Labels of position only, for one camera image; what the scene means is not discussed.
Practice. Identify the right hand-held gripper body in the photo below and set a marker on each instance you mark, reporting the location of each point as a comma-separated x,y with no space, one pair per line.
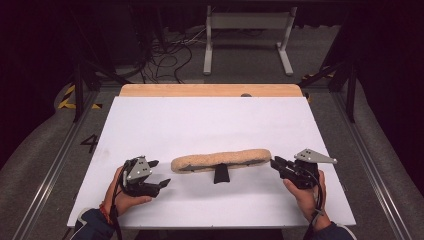
308,156

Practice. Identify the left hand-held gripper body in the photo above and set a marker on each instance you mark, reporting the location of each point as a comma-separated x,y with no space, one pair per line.
138,171

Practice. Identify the dark round table grommet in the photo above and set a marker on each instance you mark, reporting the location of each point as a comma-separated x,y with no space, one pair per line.
246,95

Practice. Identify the wooden table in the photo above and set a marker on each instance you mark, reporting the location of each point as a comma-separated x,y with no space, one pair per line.
186,90

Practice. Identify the person's right hand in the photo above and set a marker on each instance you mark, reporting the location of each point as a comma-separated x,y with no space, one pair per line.
308,203

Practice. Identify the tan fleece black-lined cloth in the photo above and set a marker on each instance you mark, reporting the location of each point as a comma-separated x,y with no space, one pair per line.
213,158

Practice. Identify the white board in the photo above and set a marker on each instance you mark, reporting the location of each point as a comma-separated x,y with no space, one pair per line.
186,123

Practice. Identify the aluminium floor rail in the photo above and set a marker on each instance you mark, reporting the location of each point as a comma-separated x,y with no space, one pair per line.
56,166
370,160

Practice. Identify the black metal stand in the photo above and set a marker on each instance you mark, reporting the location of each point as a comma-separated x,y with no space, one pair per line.
350,93
78,90

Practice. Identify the white metal stand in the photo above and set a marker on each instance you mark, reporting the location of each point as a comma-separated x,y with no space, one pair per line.
250,20

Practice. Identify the yellow black floor tape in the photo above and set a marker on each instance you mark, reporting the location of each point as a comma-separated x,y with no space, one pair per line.
315,75
65,101

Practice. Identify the person's left hand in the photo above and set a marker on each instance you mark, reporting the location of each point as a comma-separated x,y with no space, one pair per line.
118,201

